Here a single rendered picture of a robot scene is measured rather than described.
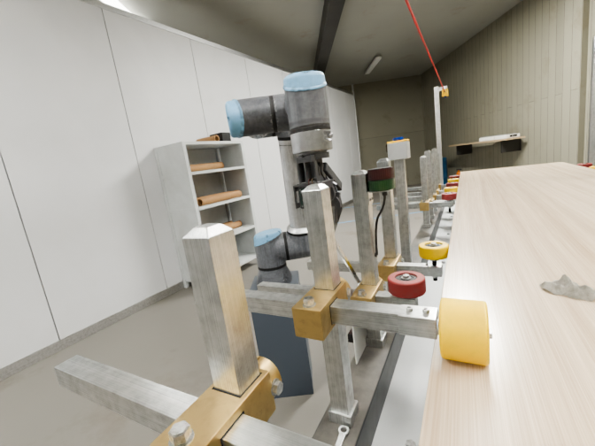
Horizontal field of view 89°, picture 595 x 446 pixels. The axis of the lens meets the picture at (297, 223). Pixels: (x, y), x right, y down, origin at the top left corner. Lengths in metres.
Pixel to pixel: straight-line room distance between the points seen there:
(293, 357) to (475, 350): 1.32
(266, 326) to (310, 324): 1.13
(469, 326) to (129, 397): 0.40
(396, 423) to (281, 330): 0.93
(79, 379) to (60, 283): 2.62
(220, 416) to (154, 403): 0.09
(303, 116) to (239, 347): 0.48
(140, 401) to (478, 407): 0.37
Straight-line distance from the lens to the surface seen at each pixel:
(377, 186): 0.70
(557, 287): 0.72
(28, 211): 3.03
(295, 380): 1.78
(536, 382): 0.49
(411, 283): 0.70
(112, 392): 0.45
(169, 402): 0.40
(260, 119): 0.78
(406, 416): 0.82
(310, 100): 0.67
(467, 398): 0.44
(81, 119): 3.29
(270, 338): 1.64
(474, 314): 0.45
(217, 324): 0.32
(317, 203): 0.49
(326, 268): 0.52
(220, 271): 0.29
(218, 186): 4.06
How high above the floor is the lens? 1.19
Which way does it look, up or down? 11 degrees down
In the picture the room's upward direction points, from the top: 8 degrees counter-clockwise
